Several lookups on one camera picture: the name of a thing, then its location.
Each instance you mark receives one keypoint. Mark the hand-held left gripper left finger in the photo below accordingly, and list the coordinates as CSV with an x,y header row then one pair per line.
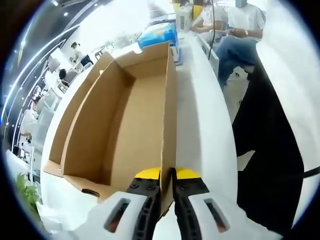
x,y
132,197

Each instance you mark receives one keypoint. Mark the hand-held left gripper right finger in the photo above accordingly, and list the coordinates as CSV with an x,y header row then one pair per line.
x,y
197,200

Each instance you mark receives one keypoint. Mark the blue tissue pack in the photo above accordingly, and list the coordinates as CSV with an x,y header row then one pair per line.
x,y
157,36

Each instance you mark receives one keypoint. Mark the brown cardboard shoe box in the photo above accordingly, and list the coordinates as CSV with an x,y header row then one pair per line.
x,y
125,125

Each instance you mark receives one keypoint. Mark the person's black trousers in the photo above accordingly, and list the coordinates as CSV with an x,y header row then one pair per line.
x,y
270,150

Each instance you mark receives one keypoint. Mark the potted green plant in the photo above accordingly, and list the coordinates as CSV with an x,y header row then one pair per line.
x,y
28,195

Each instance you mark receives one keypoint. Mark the person's white shirt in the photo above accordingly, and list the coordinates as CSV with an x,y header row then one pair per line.
x,y
295,100

